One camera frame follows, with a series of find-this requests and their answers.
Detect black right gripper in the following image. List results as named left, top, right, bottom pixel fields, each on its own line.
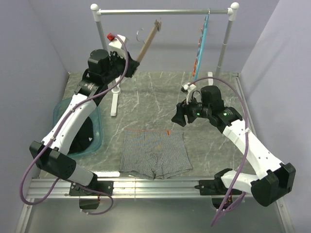
left=171, top=93, right=212, bottom=127

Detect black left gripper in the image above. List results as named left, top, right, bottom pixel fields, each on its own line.
left=103, top=50, right=140, bottom=84

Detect beige clip hanger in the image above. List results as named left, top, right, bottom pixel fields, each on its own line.
left=136, top=20, right=162, bottom=63

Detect grey striped boxer underwear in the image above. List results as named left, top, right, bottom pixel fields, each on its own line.
left=119, top=130, right=192, bottom=180

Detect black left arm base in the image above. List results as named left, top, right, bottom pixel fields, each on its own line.
left=69, top=181, right=114, bottom=211

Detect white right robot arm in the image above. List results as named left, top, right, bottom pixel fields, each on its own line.
left=172, top=83, right=296, bottom=207

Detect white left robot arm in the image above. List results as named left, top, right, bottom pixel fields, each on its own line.
left=30, top=49, right=139, bottom=195

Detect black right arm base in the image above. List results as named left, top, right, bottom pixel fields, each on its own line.
left=194, top=179, right=242, bottom=210

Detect blue hanger with orange clips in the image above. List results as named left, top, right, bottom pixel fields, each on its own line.
left=192, top=9, right=210, bottom=81

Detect teal plastic basket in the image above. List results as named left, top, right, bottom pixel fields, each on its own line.
left=67, top=107, right=103, bottom=159

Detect black clothes in basket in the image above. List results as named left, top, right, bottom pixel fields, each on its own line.
left=69, top=117, right=93, bottom=154

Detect silver white clothes rack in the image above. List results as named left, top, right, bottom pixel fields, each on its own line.
left=90, top=2, right=240, bottom=117

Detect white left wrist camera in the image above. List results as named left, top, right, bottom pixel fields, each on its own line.
left=106, top=33, right=125, bottom=58

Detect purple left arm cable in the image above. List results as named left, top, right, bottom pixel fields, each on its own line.
left=19, top=34, right=129, bottom=215

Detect aluminium mounting rail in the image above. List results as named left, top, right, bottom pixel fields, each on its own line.
left=26, top=176, right=285, bottom=200

